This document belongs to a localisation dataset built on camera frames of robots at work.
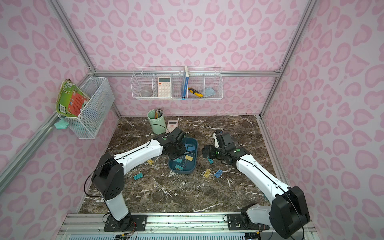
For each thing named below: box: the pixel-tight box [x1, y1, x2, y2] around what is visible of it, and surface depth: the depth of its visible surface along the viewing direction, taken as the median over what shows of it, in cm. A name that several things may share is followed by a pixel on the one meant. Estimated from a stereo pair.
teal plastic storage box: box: [168, 137, 198, 175], surface depth 95 cm
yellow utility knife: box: [188, 87, 204, 98], surface depth 99 cm
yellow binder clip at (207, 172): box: [203, 168, 211, 178], surface depth 91 cm
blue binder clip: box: [214, 169, 223, 179], surface depth 90 cm
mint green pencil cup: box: [147, 109, 167, 135], surface depth 106 cm
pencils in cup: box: [155, 108, 163, 119], surface depth 103 cm
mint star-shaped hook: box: [54, 118, 69, 130], surface depth 64 cm
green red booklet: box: [55, 79, 91, 117], surface depth 73 cm
